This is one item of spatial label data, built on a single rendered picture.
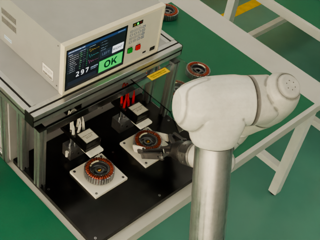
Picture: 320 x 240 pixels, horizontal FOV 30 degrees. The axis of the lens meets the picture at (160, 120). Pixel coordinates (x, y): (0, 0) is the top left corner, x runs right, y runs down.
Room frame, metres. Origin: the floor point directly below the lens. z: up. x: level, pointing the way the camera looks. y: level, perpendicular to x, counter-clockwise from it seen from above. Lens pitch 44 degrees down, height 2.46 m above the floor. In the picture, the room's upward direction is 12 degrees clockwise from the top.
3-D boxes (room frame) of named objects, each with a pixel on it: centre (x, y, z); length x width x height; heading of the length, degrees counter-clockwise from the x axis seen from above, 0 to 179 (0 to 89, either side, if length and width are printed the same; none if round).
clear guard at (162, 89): (1.67, -0.02, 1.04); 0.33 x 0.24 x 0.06; 52
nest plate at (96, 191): (1.41, 0.18, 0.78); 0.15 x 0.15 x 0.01; 52
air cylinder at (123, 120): (1.69, 0.14, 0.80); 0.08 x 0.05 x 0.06; 142
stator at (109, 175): (1.41, 0.18, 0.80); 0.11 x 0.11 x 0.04
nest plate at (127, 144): (1.60, 0.03, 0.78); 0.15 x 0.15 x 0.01; 52
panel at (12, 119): (1.66, 0.30, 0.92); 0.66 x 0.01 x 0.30; 142
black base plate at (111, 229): (1.52, 0.11, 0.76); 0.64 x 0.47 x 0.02; 142
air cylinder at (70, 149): (1.50, 0.29, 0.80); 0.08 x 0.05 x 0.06; 142
